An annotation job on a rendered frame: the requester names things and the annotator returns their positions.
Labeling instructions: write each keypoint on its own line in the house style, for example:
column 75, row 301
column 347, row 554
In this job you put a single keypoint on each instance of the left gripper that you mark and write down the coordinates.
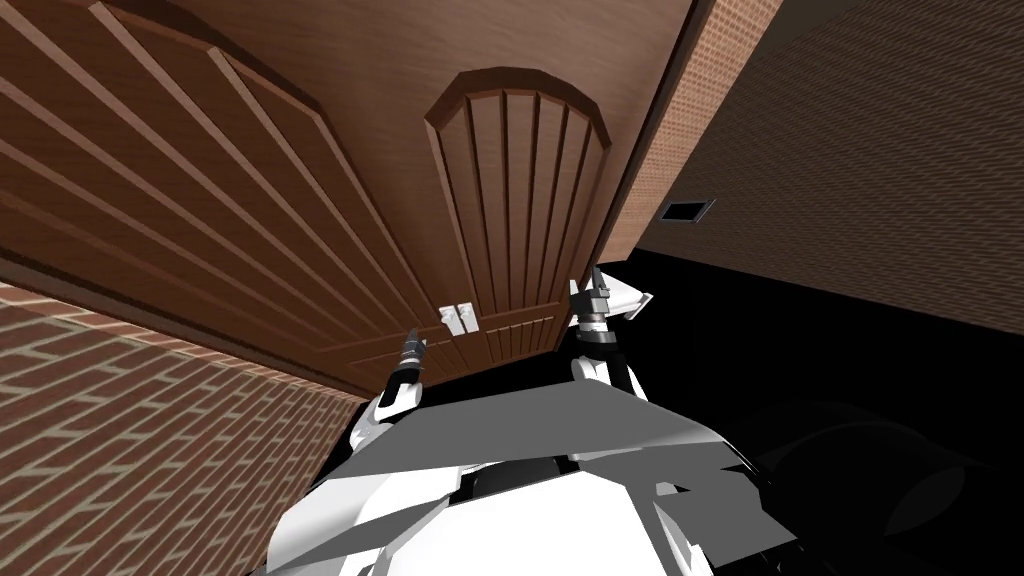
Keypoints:
column 410, row 355

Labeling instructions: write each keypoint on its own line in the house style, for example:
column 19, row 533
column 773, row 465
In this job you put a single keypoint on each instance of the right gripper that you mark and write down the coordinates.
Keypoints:
column 590, row 306

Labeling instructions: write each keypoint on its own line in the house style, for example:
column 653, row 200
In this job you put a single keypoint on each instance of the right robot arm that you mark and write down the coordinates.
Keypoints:
column 596, row 356

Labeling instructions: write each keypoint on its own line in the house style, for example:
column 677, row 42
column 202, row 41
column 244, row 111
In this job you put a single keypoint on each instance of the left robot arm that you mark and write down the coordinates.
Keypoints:
column 390, row 400

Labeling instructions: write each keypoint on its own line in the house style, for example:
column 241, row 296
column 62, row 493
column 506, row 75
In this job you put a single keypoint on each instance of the brown panelled wooden door leaf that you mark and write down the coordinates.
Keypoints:
column 520, row 200
column 160, row 160

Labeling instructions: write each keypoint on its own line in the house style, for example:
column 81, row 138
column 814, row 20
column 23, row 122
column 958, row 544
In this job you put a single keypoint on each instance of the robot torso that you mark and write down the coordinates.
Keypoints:
column 520, row 528

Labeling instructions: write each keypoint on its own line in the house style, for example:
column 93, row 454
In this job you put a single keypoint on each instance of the grey framed wall vent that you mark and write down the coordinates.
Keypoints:
column 686, row 210

